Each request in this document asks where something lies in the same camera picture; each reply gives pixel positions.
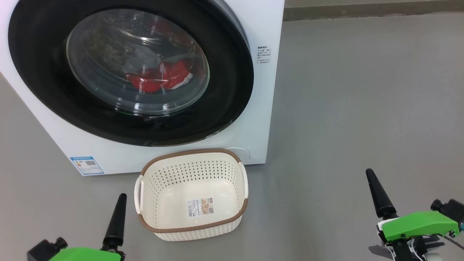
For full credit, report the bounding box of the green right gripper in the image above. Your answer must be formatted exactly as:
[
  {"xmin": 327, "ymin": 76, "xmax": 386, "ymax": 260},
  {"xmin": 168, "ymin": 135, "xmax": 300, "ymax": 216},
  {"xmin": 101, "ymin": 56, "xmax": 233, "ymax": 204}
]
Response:
[{"xmin": 365, "ymin": 169, "xmax": 460, "ymax": 261}]

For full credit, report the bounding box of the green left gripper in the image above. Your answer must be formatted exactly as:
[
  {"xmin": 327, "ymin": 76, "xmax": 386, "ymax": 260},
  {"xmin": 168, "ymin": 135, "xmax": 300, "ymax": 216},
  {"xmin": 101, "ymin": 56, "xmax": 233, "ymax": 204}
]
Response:
[{"xmin": 49, "ymin": 193, "xmax": 127, "ymax": 261}]

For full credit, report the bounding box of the red and white garment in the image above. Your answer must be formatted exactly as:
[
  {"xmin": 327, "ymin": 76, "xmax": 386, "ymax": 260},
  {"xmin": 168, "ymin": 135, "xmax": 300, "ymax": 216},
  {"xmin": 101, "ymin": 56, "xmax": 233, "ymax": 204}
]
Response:
[{"xmin": 126, "ymin": 60, "xmax": 194, "ymax": 94}]

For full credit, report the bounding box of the black round glass washer door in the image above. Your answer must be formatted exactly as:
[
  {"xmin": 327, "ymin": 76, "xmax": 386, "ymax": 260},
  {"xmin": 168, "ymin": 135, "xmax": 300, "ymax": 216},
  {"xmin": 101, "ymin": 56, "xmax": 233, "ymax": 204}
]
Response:
[{"xmin": 8, "ymin": 0, "xmax": 254, "ymax": 147}]

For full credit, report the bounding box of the cream basket with brown rim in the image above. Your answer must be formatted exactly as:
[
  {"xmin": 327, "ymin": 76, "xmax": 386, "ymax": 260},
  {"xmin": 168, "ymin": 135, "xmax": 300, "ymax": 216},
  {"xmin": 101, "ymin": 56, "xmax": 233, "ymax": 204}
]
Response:
[{"xmin": 134, "ymin": 148, "xmax": 249, "ymax": 242}]

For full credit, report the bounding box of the white front-load washing machine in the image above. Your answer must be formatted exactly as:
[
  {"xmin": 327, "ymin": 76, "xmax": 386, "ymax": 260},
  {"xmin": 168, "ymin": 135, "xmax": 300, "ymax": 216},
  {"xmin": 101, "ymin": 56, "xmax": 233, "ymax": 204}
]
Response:
[{"xmin": 0, "ymin": 0, "xmax": 286, "ymax": 177}]

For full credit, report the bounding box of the blue energy label sticker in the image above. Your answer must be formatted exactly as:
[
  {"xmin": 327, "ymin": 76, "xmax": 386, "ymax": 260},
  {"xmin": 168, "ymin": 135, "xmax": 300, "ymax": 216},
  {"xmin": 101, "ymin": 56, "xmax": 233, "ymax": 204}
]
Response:
[{"xmin": 70, "ymin": 156, "xmax": 105, "ymax": 176}]

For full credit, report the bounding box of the paper product label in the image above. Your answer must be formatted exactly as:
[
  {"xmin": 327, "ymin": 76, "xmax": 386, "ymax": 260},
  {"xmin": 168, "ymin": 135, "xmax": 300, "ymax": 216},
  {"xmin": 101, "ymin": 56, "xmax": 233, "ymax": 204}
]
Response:
[{"xmin": 187, "ymin": 198, "xmax": 214, "ymax": 218}]

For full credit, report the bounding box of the black cable with teal plug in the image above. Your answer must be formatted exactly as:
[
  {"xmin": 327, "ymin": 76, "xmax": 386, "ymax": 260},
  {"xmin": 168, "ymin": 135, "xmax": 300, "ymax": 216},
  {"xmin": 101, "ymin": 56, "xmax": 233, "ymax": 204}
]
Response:
[{"xmin": 444, "ymin": 222, "xmax": 464, "ymax": 250}]

